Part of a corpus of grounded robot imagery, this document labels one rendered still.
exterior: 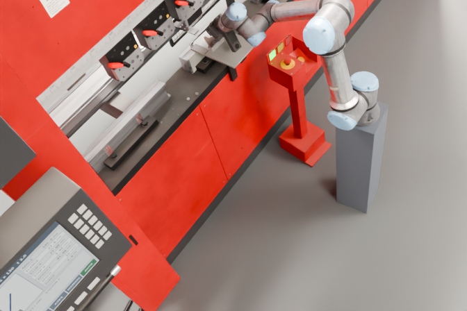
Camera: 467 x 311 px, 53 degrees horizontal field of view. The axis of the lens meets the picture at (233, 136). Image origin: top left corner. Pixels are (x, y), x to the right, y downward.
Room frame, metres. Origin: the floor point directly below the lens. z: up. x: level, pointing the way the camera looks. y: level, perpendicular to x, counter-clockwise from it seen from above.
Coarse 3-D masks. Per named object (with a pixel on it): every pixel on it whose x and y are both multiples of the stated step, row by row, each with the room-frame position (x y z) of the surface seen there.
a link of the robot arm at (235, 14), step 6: (234, 6) 1.52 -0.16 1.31; (240, 6) 1.53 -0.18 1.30; (228, 12) 1.52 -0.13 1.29; (234, 12) 1.50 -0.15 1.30; (240, 12) 1.50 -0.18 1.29; (246, 12) 1.51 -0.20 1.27; (222, 18) 1.56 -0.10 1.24; (228, 18) 1.52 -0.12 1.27; (234, 18) 1.49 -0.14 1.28; (240, 18) 1.49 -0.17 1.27; (246, 18) 1.50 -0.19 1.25; (228, 24) 1.53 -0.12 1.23; (234, 24) 1.50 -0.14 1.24
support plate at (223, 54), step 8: (224, 40) 1.70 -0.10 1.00; (240, 40) 1.66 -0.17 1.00; (192, 48) 1.71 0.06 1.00; (200, 48) 1.70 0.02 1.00; (224, 48) 1.65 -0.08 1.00; (240, 48) 1.61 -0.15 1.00; (248, 48) 1.60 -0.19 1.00; (208, 56) 1.63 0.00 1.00; (216, 56) 1.61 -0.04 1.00; (224, 56) 1.59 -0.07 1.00; (232, 56) 1.58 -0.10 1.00; (240, 56) 1.56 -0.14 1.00; (224, 64) 1.55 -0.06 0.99; (232, 64) 1.53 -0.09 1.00
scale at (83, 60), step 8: (152, 0) 1.62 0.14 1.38; (136, 8) 1.57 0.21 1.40; (144, 8) 1.59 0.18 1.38; (128, 16) 1.54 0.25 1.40; (136, 16) 1.56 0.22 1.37; (120, 24) 1.51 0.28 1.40; (128, 24) 1.53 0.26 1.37; (112, 32) 1.49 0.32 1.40; (104, 40) 1.46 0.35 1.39; (96, 48) 1.43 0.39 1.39; (88, 56) 1.40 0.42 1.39; (80, 64) 1.38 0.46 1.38; (72, 72) 1.35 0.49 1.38; (64, 80) 1.33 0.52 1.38; (48, 88) 1.29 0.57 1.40; (56, 88) 1.30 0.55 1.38; (40, 96) 1.26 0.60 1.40; (48, 96) 1.27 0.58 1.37
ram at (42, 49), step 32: (0, 0) 1.31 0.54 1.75; (32, 0) 1.36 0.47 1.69; (96, 0) 1.49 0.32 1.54; (128, 0) 1.56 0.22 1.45; (160, 0) 1.65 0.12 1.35; (0, 32) 1.28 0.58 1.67; (32, 32) 1.33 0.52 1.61; (64, 32) 1.39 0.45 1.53; (96, 32) 1.45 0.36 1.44; (128, 32) 1.52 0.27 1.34; (32, 64) 1.29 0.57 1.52; (64, 64) 1.35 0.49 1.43
